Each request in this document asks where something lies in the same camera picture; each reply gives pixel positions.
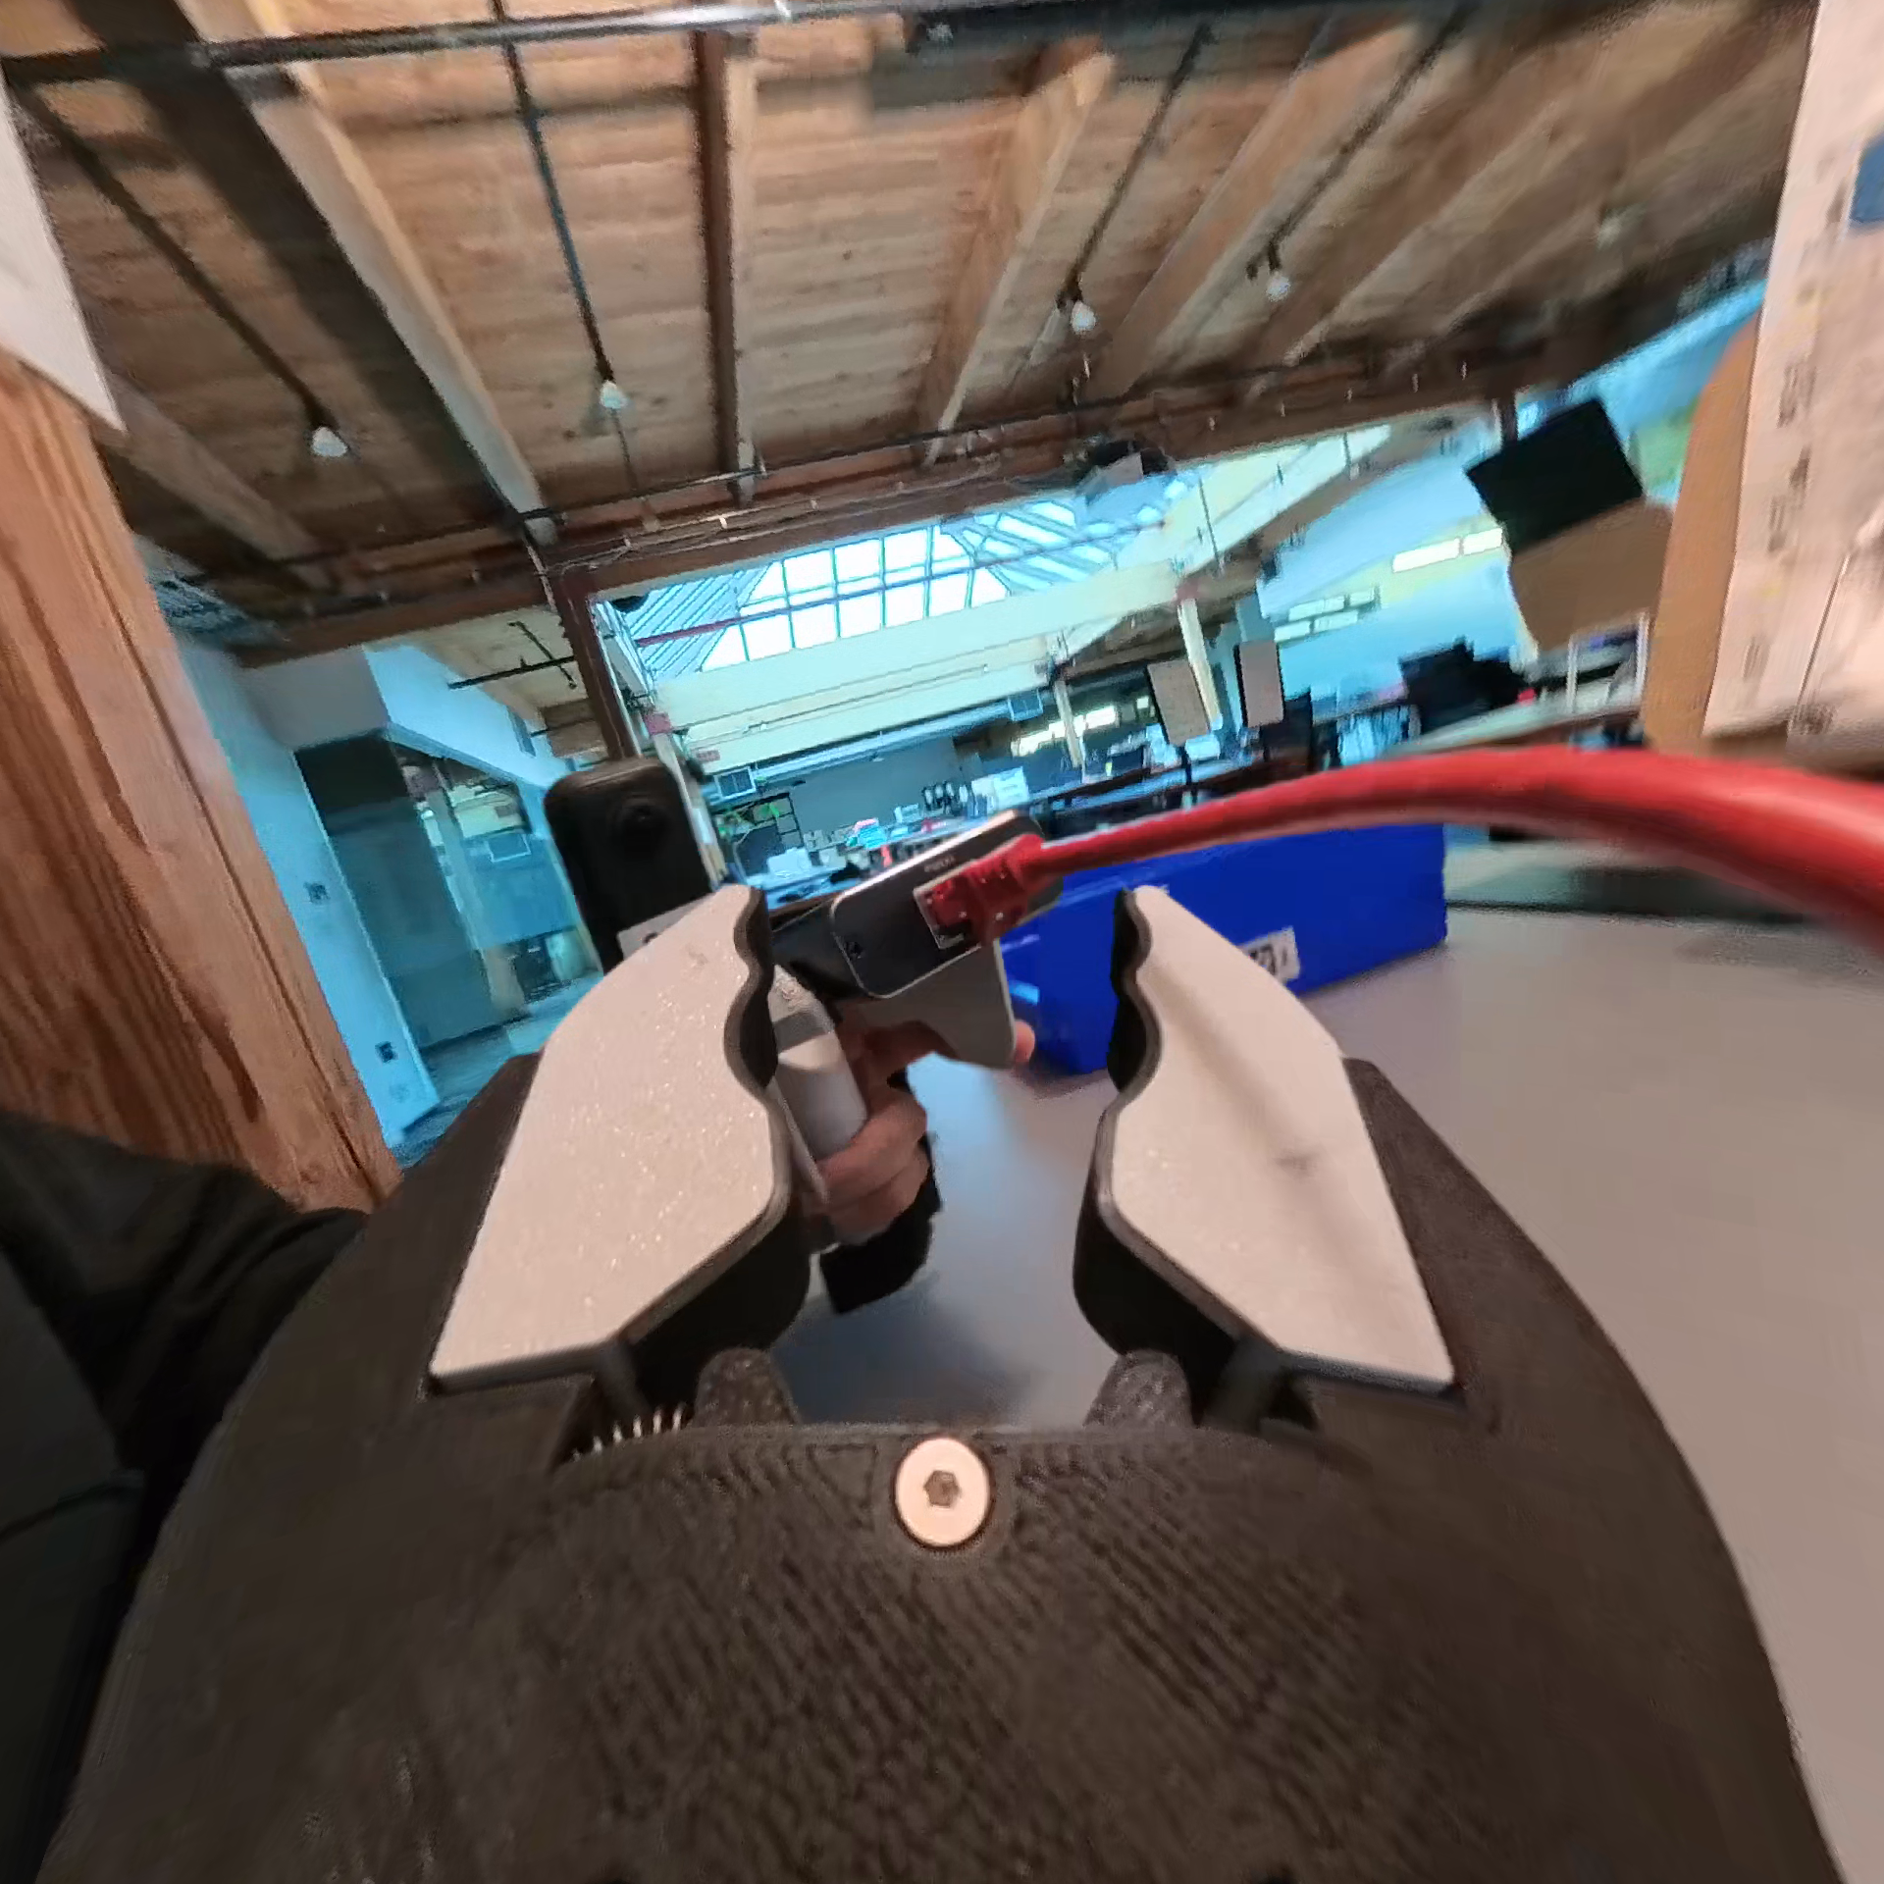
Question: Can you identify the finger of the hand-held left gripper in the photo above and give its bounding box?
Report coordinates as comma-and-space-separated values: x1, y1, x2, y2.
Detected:
854, 942, 1026, 1066

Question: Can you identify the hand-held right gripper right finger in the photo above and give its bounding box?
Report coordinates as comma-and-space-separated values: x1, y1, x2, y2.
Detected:
1071, 887, 1459, 1404

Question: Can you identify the blue storage bin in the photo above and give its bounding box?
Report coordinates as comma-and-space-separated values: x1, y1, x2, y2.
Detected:
1011, 818, 1452, 1078

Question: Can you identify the wooden post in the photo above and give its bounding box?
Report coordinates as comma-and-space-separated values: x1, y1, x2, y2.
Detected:
0, 351, 400, 1211

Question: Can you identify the person's left hand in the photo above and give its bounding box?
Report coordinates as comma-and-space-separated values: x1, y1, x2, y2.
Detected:
813, 1021, 1042, 1250

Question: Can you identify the black network adapter box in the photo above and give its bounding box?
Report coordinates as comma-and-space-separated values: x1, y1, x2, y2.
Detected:
824, 808, 1049, 1004

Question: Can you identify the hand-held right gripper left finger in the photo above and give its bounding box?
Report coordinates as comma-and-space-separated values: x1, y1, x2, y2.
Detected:
426, 883, 817, 1404

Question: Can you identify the white paper notice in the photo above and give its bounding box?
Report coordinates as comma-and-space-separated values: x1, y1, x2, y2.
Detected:
0, 85, 122, 432

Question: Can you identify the brown board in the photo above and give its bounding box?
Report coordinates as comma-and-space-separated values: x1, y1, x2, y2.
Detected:
1505, 499, 1676, 652

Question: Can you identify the red ethernet cable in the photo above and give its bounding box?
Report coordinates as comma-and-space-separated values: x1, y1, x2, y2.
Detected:
916, 741, 1884, 947

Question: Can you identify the black panel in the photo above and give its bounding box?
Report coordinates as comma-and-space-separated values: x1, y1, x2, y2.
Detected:
1465, 394, 1646, 556

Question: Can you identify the printed instruction sheet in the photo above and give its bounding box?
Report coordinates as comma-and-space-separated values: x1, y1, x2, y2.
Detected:
1704, 0, 1884, 741

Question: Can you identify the grey desk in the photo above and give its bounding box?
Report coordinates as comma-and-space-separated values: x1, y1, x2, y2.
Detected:
765, 854, 1884, 1884

